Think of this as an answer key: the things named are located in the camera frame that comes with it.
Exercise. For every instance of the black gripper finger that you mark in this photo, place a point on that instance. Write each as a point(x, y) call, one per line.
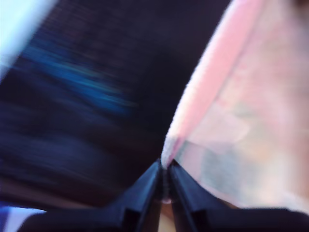
point(144, 193)
point(188, 193)

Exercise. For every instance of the white pink tea towel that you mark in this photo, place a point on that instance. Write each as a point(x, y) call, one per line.
point(253, 96)

